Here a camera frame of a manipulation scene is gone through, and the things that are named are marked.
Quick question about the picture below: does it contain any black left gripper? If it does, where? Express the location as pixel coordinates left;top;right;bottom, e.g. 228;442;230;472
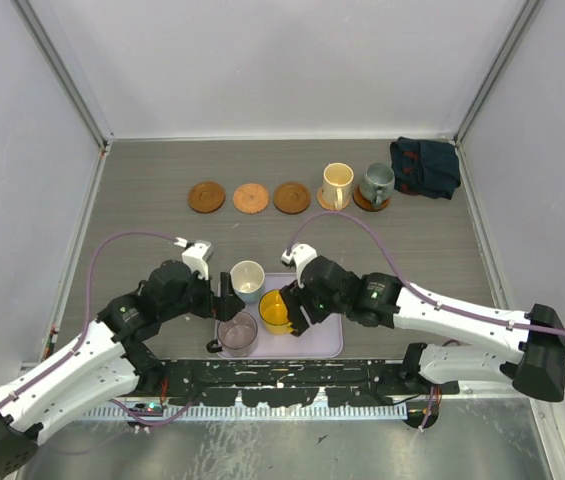
160;267;244;322

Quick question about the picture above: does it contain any yellow mug black handle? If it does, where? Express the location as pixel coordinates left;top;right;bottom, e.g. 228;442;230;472
258;290;293;335

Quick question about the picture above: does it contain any white mug blue handle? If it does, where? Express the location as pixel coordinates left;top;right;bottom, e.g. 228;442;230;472
230;260;266;304

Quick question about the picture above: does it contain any purple glass mug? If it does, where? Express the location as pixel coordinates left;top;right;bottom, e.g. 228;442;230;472
206;312;259;358

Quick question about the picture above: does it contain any brown wooden coaster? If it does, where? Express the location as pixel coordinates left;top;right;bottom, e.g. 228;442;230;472
273;182;311;215
187;181;226;214
352;186;391;212

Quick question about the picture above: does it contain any woven rattan coaster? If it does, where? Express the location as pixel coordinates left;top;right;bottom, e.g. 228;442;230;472
316;187;351;211
233;183;269;214

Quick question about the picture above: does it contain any cream mug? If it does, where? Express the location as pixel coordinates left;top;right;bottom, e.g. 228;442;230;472
322;163;354;211

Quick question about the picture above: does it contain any grey green ceramic mug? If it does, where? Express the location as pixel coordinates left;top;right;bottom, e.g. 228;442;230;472
359;163;395;210

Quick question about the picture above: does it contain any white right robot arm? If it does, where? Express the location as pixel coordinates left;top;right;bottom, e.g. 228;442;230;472
280;250;565;403

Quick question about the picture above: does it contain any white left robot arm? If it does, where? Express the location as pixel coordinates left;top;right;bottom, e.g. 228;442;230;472
0;261;245;479

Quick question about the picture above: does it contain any lavender plastic tray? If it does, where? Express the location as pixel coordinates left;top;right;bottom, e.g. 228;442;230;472
213;271;344;359

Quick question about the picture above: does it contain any dark teal crumpled cloth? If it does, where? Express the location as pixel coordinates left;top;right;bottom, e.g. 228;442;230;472
389;137;461;200

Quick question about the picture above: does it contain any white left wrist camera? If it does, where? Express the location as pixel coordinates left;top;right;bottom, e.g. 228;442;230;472
174;237;213;280

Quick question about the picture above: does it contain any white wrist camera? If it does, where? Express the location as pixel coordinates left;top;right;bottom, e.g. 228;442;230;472
281;243;318;275
174;237;213;280

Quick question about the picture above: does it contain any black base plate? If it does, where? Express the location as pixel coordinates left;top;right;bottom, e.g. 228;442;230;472
131;357;461;409

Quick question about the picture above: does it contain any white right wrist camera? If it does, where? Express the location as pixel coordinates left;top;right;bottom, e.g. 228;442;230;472
281;243;318;275

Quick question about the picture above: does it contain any white slotted cable duct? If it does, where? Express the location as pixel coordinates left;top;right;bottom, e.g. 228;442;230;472
86;397;408;422

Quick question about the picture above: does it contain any aluminium frame rail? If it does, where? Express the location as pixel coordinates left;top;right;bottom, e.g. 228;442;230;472
12;0;111;151

